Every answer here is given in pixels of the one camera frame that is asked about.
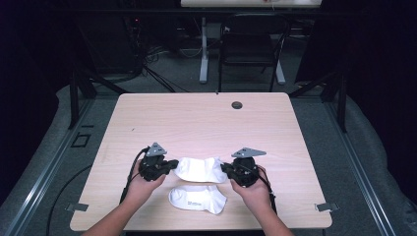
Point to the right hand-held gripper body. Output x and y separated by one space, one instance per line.
246 170

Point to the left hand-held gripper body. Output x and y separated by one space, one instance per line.
152 167

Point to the white ankle sock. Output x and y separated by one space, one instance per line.
197 199
200 169

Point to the person's left hand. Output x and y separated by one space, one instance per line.
142 190

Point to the person's right hand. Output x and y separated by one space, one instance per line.
254 196

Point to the black folding chair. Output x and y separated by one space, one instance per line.
250 42

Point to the white desk with metal legs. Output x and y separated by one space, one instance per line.
229 4

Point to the grey metal table bracket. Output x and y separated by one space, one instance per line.
77 207
326 206

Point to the black metal frame stand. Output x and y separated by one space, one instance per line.
80 91
331 95

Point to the aluminium floor rail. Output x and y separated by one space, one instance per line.
39 180
360 177

